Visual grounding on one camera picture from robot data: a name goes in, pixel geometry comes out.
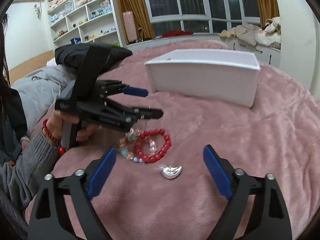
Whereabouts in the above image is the left gold curtain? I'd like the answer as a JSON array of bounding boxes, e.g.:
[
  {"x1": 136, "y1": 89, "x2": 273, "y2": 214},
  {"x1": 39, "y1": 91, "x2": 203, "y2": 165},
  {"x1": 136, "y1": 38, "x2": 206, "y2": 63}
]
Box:
[{"x1": 116, "y1": 0, "x2": 155, "y2": 44}]

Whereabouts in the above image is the right gold curtain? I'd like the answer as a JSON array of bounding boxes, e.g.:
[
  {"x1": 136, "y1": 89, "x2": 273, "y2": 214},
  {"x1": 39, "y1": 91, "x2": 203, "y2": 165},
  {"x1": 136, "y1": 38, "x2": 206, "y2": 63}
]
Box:
[{"x1": 257, "y1": 0, "x2": 279, "y2": 27}]

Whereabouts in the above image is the red bead wrist bracelet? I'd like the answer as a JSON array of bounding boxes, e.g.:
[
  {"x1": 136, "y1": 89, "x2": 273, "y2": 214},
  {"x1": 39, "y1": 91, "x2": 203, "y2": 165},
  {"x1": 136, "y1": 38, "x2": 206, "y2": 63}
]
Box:
[{"x1": 42, "y1": 119, "x2": 67, "y2": 156}]

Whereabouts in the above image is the red cloth on sill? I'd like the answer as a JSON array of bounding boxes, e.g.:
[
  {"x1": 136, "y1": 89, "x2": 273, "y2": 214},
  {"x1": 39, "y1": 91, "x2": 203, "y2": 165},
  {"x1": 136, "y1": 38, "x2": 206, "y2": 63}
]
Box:
[{"x1": 162, "y1": 29, "x2": 194, "y2": 38}]

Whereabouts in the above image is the black padded jacket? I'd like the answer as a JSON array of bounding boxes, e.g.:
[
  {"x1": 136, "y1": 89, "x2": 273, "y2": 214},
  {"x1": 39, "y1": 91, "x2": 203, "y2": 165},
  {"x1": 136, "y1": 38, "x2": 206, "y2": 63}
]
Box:
[{"x1": 55, "y1": 43, "x2": 133, "y2": 75}]

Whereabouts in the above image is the white display shelf unit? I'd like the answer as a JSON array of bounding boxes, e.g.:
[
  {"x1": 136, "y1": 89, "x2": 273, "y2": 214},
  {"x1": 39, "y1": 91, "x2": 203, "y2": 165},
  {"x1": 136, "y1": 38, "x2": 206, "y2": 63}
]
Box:
[{"x1": 47, "y1": 0, "x2": 126, "y2": 48}]

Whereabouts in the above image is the colourful charm bracelet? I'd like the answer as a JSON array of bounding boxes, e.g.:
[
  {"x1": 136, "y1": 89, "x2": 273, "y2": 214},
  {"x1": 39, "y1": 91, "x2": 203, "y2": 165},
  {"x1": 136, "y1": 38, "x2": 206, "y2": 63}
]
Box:
[{"x1": 118, "y1": 127, "x2": 158, "y2": 164}]

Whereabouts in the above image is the gold curtain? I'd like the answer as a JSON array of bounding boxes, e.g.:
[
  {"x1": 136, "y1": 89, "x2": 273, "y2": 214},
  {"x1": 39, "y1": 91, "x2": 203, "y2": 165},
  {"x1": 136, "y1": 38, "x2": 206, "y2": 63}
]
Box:
[
  {"x1": 116, "y1": 0, "x2": 155, "y2": 44},
  {"x1": 257, "y1": 0, "x2": 279, "y2": 27}
]

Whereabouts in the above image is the white plastic storage bin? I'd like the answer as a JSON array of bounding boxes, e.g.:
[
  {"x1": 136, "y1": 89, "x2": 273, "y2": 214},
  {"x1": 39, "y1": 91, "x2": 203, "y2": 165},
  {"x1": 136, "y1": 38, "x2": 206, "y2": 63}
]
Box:
[{"x1": 144, "y1": 49, "x2": 260, "y2": 108}]

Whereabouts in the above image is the white drawer cabinet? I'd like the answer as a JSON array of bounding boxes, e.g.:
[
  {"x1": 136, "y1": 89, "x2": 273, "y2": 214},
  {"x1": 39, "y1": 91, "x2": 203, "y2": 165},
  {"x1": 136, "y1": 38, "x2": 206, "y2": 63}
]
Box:
[{"x1": 127, "y1": 34, "x2": 281, "y2": 68}]

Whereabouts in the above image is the grey sweater left forearm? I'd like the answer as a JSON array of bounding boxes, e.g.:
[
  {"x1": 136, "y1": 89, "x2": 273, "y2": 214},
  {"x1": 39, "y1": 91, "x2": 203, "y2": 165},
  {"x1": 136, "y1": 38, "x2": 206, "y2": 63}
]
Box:
[{"x1": 1, "y1": 132, "x2": 58, "y2": 214}]

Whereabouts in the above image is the pink suitcase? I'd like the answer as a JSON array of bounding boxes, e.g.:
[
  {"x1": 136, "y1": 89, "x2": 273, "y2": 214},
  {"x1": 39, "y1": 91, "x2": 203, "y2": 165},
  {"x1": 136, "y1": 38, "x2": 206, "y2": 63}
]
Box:
[{"x1": 123, "y1": 11, "x2": 137, "y2": 43}]

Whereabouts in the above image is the grey quilt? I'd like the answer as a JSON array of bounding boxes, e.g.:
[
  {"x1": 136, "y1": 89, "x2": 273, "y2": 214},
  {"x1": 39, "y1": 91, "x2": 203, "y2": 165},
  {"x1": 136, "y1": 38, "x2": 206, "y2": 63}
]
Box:
[{"x1": 12, "y1": 64, "x2": 76, "y2": 134}]

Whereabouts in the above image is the pink fuzzy blanket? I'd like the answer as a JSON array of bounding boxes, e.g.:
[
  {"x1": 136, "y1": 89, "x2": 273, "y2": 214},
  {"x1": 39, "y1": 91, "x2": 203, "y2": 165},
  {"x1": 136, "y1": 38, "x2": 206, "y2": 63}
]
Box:
[{"x1": 24, "y1": 39, "x2": 320, "y2": 240}]

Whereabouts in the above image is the large bay window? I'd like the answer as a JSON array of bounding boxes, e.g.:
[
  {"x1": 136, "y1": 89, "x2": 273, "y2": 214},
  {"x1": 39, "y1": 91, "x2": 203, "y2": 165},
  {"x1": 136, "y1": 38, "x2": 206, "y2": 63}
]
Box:
[{"x1": 145, "y1": 0, "x2": 260, "y2": 37}]

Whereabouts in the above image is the person's left hand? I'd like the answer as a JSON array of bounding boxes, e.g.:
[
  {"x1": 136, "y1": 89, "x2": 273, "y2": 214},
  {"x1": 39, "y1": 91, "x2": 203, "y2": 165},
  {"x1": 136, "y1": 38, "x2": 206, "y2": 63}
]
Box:
[{"x1": 42, "y1": 110, "x2": 99, "y2": 146}]

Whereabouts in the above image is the pile of beige clothes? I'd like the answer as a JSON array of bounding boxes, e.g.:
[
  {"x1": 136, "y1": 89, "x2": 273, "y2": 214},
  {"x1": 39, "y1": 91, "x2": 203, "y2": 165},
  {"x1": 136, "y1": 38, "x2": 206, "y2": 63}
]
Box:
[{"x1": 218, "y1": 16, "x2": 281, "y2": 49}]

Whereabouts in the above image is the silver ingot ornament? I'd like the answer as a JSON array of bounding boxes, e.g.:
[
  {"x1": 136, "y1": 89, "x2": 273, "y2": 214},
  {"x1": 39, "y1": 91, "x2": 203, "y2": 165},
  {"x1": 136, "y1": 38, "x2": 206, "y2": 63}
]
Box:
[{"x1": 158, "y1": 164, "x2": 182, "y2": 180}]

